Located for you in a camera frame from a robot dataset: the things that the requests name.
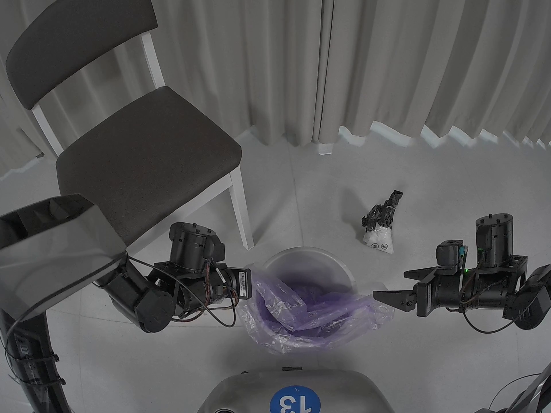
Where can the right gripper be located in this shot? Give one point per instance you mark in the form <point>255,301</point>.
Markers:
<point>430,297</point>

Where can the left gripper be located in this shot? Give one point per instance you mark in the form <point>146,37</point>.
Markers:
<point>241,284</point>

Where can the purple plastic bag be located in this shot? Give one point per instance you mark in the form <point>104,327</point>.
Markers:
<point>327,312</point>

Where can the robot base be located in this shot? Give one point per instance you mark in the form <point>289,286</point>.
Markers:
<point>249,389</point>

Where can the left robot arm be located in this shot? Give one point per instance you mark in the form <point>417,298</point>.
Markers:
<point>56,248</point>

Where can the white trash bin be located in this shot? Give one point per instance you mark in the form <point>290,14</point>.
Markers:
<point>301,258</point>

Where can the crumpled black plastic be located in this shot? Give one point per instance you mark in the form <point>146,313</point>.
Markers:
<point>381,215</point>

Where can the white printed wrapper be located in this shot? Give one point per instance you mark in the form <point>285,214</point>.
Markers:
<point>381,241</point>

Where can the grey padded white chair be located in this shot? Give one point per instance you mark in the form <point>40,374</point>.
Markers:
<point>142,153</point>

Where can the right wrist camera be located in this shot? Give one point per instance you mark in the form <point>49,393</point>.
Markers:
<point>450,254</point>

